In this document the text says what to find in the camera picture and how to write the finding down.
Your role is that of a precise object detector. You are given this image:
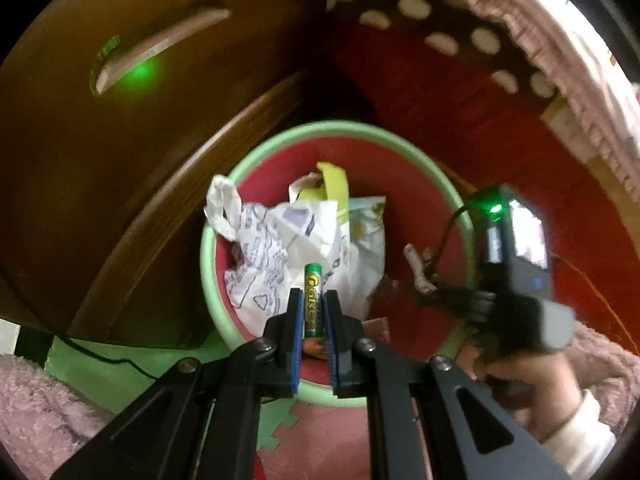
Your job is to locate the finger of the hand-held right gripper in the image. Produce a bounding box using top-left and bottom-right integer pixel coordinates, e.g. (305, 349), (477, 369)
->
(417, 284), (496, 323)

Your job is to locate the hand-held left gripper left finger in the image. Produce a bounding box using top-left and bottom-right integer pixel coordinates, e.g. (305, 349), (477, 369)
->
(50, 287), (306, 480)

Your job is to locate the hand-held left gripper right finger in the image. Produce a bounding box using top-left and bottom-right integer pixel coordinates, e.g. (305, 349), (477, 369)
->
(321, 290), (571, 480)

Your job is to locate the green cylindrical battery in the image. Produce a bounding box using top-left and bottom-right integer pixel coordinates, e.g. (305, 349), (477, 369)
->
(301, 262), (327, 358)

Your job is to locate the white plastic bag blue print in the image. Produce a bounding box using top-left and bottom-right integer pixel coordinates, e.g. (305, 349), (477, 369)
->
(204, 175), (341, 336)

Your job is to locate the light blue snack bag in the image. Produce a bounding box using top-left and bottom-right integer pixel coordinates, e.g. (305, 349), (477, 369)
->
(320, 196), (387, 321)

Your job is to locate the green rimmed red plastic bin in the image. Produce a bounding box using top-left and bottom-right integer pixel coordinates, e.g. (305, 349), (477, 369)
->
(200, 120), (476, 408)

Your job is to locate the white and green carton box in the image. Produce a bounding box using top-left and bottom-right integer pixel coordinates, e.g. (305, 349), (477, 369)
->
(289, 161), (351, 226)

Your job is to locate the person's right forearm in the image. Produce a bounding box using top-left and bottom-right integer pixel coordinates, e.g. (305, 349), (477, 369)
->
(530, 390), (618, 476)

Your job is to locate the person's right hand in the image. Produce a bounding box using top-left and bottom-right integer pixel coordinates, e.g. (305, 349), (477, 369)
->
(460, 342), (583, 438)

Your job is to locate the red foam mat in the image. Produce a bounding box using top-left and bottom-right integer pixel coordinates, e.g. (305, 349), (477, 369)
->
(252, 400), (436, 480)

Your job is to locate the green foam mat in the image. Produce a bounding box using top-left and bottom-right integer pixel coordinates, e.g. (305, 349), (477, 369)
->
(45, 335), (301, 461)

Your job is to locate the pink fuzzy clothing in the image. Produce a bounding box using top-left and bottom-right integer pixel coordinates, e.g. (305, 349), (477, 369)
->
(545, 317), (640, 441)

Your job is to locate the pink ruffled cloth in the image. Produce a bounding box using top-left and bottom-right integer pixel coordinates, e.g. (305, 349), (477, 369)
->
(415, 0), (640, 186)

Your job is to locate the brown wooden cabinet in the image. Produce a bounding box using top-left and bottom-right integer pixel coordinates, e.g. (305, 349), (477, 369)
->
(0, 0), (361, 351)

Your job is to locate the brown polka dot cloth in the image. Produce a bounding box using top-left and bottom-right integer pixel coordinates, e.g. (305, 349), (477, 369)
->
(325, 0), (561, 101)

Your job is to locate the purple fuzzy blanket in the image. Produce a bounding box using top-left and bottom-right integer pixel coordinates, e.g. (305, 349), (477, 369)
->
(0, 352), (116, 480)

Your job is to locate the thick black cable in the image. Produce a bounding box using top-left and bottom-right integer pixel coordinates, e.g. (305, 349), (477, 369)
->
(427, 192), (483, 281)

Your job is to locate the thin black floor cable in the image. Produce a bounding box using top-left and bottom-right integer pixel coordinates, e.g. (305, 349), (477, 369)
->
(62, 335), (153, 378)

